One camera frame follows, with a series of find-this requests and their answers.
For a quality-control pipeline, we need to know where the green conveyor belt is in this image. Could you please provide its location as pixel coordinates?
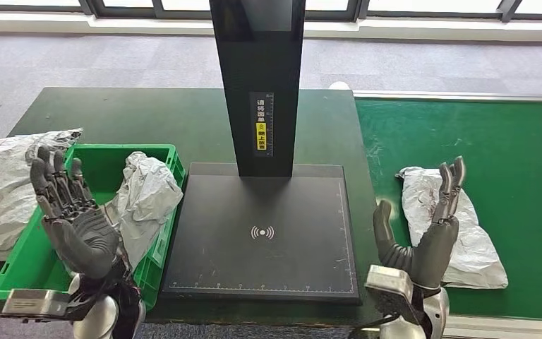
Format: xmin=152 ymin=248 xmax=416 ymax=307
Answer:
xmin=352 ymin=90 xmax=542 ymax=339

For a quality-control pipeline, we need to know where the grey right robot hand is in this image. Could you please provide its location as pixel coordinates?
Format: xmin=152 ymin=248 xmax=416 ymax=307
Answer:
xmin=372 ymin=156 xmax=466 ymax=291

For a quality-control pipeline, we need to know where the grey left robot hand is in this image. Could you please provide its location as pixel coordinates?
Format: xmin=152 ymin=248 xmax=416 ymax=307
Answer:
xmin=29 ymin=145 xmax=121 ymax=280

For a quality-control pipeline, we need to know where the grey parcel bag red lettering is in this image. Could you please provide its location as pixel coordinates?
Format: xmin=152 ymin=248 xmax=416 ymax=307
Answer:
xmin=102 ymin=150 xmax=184 ymax=270

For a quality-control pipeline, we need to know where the large crumpled grey parcel bag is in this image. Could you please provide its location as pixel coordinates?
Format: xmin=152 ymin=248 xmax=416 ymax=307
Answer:
xmin=0 ymin=129 xmax=84 ymax=261

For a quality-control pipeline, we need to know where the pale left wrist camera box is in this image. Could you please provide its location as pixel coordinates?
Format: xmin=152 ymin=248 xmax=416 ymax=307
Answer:
xmin=0 ymin=288 xmax=73 ymax=323

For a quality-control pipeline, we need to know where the black inbound scanning machine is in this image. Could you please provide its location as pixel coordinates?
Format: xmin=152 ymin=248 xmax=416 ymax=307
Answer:
xmin=159 ymin=0 xmax=363 ymax=306

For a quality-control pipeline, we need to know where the grey parcel bag brown stain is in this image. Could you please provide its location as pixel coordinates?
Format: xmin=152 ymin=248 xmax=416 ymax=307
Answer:
xmin=395 ymin=166 xmax=510 ymax=290

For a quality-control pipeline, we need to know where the green plastic crate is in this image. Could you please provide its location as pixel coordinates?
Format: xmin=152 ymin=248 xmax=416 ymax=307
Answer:
xmin=0 ymin=143 xmax=187 ymax=312

